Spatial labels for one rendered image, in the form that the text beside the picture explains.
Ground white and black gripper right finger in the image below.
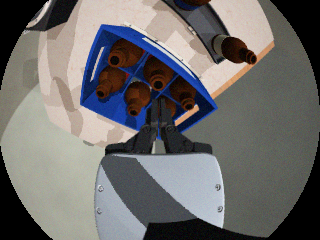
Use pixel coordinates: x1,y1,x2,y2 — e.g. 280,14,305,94
159,99,212,154

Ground dark blue crate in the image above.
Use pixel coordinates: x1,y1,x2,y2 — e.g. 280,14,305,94
80,24,218,133

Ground brown glass bottle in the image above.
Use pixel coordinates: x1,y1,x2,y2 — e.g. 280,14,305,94
157,94,176,118
173,0,211,11
125,77,152,117
108,38,145,68
96,65,129,99
169,75,196,111
143,54,174,91
211,34,257,65

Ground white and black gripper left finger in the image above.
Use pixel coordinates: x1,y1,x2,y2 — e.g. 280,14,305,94
105,99,158,155

